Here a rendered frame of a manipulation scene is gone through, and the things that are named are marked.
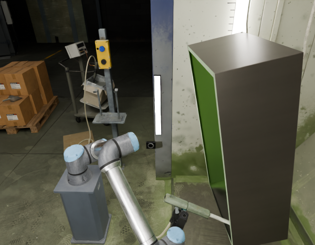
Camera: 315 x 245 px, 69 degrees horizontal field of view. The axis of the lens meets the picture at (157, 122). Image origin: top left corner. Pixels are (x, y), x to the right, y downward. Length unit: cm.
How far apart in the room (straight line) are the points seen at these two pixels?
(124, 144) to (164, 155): 130
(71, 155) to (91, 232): 76
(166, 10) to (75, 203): 168
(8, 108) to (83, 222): 248
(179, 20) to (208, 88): 67
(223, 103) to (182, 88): 118
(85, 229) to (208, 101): 148
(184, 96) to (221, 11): 77
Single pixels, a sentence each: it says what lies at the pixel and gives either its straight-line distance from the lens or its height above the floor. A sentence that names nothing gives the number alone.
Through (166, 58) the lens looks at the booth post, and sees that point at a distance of 208.
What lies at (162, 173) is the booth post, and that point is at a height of 11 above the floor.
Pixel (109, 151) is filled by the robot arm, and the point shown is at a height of 119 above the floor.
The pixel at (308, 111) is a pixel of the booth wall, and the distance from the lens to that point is 264.
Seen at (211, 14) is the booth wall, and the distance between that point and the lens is 205.
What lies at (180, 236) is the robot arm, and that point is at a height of 85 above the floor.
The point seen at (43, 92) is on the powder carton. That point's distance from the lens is 473.
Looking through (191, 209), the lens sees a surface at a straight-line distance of 158.
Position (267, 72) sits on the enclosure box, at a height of 163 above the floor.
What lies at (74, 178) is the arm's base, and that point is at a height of 70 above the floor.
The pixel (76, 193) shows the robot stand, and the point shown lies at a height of 62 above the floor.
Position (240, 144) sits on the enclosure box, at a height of 129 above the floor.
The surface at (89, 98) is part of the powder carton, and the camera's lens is 385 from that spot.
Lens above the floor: 191
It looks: 29 degrees down
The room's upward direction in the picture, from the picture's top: 1 degrees counter-clockwise
